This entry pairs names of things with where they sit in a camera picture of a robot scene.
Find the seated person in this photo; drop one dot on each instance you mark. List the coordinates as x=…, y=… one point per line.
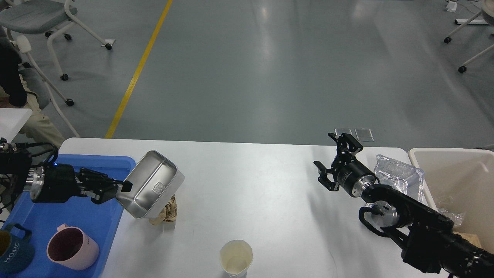
x=16, y=94

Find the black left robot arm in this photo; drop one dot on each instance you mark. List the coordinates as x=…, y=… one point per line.
x=16, y=161

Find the rectangular metal tin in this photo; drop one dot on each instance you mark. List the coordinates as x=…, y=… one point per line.
x=155, y=179

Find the left metal floor plate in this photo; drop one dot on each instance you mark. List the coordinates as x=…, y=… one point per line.
x=340, y=131

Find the metal floor plate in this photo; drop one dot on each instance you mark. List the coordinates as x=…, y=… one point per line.
x=340, y=131
x=364, y=134

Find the crumpled brown paper ball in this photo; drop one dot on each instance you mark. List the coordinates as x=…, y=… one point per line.
x=168, y=214

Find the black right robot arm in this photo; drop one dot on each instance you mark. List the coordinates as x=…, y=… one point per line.
x=424, y=235

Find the right metal floor plate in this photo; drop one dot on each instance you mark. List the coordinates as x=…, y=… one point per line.
x=364, y=134

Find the cream paper cup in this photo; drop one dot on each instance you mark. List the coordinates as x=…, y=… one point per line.
x=236, y=257

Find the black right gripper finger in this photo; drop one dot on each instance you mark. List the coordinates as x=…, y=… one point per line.
x=334, y=137
x=323, y=178

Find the blue plastic tray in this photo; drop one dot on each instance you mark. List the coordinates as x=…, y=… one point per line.
x=100, y=222

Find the pink ribbed mug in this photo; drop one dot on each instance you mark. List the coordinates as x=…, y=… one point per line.
x=71, y=247

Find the white side table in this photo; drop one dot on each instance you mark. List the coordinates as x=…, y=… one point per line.
x=12, y=120

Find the grey office chair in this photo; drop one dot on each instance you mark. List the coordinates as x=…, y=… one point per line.
x=53, y=19

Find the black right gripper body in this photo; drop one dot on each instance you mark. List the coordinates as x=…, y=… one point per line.
x=351, y=174

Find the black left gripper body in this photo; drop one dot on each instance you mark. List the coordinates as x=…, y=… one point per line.
x=56, y=183

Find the white floor power adapter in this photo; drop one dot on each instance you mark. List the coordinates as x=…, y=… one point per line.
x=451, y=6

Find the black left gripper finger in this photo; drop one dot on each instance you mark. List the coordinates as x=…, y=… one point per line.
x=101, y=195
x=93, y=180

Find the dark blue home mug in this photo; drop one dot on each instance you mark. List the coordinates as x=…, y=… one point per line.
x=16, y=253

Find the beige plastic bin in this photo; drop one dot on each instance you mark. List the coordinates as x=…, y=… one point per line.
x=461, y=181

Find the crumpled aluminium foil tray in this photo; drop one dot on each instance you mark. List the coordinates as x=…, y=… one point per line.
x=401, y=176

